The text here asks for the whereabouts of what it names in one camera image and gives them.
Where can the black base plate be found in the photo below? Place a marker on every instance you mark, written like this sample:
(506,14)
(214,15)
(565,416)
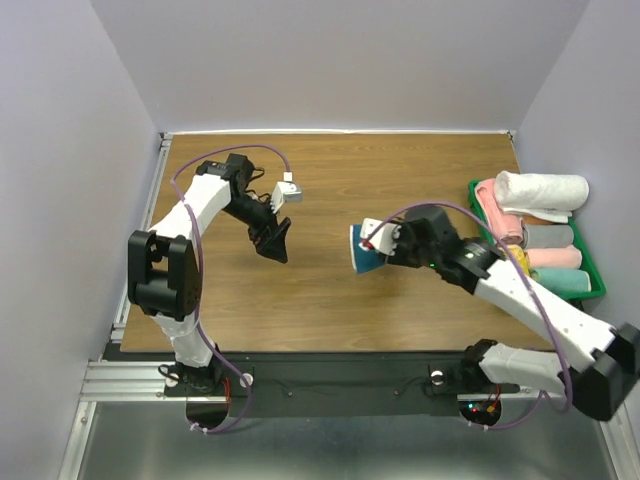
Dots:
(296,385)

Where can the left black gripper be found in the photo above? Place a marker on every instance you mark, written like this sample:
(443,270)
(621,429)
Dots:
(269,239)

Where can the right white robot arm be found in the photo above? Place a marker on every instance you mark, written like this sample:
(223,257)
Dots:
(594,364)

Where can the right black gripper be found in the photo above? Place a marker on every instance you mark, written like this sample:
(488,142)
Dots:
(399,257)

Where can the mint green rolled towel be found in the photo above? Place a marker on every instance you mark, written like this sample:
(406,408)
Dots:
(563,281)

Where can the yellow rolled towel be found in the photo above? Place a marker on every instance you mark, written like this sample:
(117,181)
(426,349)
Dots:
(521,257)

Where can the teal and cream Doraemon towel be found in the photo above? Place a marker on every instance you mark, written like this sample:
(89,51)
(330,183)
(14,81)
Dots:
(363,260)

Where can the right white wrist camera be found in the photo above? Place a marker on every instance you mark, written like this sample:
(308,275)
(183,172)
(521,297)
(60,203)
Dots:
(375,235)

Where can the light pink rolled towel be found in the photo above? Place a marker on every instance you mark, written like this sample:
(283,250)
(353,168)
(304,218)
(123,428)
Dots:
(560,258)

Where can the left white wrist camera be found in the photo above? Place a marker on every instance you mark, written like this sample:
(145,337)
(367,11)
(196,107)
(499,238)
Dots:
(285,191)

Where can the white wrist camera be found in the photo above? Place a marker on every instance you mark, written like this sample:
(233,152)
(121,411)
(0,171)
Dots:
(375,235)
(285,191)

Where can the green plastic tray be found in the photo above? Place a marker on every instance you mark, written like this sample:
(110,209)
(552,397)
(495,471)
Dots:
(588,265)

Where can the grey rolled towel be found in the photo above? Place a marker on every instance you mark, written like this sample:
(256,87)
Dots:
(547,236)

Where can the circuit board with leds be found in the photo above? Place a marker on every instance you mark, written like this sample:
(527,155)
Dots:
(482,411)

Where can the aluminium frame rail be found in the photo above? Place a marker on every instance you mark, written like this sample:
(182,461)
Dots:
(127,428)

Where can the white rolled towel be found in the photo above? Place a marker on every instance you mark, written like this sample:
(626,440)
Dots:
(549,197)

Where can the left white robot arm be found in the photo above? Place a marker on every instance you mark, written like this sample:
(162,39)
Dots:
(165,263)

